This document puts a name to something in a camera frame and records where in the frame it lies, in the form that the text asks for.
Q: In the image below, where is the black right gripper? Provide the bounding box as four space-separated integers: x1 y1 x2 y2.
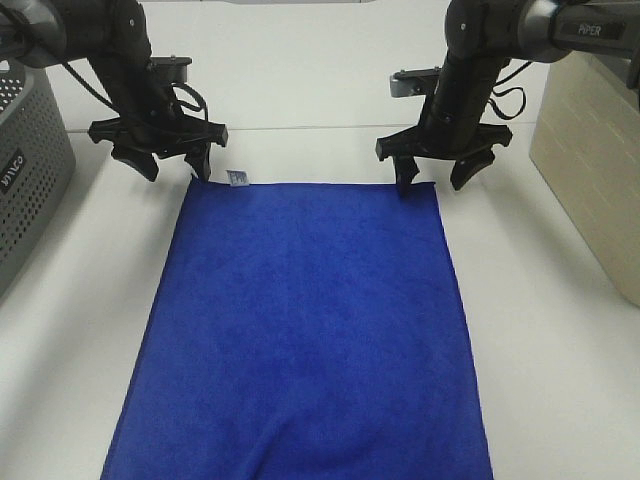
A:
375 107 511 196

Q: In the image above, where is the grey perforated plastic basket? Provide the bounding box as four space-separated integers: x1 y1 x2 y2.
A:
0 60 76 291

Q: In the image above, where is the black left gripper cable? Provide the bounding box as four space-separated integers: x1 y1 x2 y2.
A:
59 59 211 126

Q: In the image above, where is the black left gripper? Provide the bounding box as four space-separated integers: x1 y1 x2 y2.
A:
89 114 228 182

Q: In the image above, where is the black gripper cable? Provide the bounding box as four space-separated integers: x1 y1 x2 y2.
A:
487 57 534 121
59 59 211 126

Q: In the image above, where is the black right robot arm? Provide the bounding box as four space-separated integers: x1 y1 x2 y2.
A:
375 1 639 195

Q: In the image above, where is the beige storage bin grey rim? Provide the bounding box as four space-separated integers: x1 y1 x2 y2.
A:
530 53 639 304

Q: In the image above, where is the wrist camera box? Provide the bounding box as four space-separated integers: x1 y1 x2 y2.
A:
389 67 441 98
147 55 192 86

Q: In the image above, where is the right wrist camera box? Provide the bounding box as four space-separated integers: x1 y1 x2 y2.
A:
389 67 441 98

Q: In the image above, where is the blue microfibre towel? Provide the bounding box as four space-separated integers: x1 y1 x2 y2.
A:
102 180 493 479

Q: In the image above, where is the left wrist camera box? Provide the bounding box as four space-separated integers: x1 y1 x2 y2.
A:
147 55 192 86

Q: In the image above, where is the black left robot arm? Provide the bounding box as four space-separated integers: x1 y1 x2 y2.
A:
1 0 228 181

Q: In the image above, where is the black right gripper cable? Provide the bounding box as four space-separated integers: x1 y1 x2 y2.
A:
487 57 534 121

